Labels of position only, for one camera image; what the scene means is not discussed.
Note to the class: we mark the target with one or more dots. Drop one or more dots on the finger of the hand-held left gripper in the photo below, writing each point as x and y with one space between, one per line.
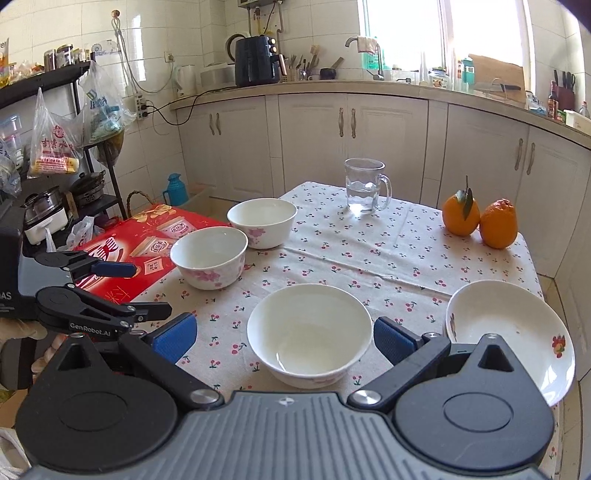
147 310
115 269

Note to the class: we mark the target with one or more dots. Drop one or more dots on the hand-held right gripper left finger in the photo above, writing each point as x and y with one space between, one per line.
178 334

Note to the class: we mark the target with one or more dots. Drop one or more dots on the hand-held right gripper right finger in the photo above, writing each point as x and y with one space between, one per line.
392 339

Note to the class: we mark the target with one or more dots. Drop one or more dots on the white pink flower bowl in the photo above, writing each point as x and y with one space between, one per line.
261 221
207 258
309 332

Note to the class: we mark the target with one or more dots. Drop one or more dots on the white fruit print plate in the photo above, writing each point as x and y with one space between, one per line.
508 323

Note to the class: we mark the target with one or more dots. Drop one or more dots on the person's left hand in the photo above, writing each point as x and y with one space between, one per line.
23 330

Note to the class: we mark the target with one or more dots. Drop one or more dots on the red printed box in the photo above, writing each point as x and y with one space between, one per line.
138 240

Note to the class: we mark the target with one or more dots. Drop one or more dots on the small white plastic bag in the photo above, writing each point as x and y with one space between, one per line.
83 233

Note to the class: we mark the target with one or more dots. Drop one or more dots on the wicker basket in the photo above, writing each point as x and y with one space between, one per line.
130 203

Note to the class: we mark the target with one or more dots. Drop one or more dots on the white cooker with glass lid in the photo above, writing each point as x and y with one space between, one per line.
44 217

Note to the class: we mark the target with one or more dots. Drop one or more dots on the black cooking pot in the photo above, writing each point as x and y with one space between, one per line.
87 189

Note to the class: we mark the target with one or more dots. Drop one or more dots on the cherry print tablecloth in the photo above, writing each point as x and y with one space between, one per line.
369 249

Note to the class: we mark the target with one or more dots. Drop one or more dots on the blue thermos jug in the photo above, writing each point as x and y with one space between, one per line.
175 191

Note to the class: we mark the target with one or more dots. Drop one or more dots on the orange with leaf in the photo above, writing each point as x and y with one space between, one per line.
459 217

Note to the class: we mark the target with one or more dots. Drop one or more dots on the white red print plastic bag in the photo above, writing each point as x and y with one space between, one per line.
53 143

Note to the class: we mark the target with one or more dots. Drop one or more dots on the glass mug with water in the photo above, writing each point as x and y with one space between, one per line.
362 189

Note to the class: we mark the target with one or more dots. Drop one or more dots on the clear blue print plastic bag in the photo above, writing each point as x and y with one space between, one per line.
106 110

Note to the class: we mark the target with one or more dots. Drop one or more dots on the white power strip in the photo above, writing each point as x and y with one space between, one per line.
142 108

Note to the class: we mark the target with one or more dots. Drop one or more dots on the white electric kettle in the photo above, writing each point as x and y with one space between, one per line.
184 81

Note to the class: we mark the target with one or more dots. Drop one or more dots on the black metal shelf rack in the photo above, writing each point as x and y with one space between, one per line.
41 78

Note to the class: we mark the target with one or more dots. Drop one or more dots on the white rice cooker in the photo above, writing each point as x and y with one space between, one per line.
217 76

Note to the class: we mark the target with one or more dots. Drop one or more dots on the white kitchen cabinets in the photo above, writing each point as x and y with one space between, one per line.
314 129

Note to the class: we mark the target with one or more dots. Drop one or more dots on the black air fryer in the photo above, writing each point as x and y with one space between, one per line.
256 60

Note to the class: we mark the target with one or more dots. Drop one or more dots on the blue white ceramic jar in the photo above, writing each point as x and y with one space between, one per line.
437 77

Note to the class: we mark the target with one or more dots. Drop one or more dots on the utensil holder with utensils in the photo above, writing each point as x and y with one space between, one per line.
300 69

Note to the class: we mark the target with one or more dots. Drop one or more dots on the teal bottle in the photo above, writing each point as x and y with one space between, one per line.
467 76

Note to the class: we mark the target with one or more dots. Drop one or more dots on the small black saucepan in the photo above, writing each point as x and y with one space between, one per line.
328 73

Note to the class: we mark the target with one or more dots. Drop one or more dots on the steel kitchen faucet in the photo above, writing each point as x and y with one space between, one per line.
379 64

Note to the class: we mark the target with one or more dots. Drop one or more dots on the white box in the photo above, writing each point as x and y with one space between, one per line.
579 122

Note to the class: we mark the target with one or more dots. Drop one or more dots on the dark sauce bottle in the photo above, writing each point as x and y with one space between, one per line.
552 101

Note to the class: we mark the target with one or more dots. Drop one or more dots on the wooden cutting board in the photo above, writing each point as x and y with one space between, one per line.
496 69

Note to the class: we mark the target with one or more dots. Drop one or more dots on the knife block with knives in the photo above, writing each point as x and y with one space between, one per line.
564 94

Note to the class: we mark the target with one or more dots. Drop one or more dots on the kitchen window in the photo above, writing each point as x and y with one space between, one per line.
406 27

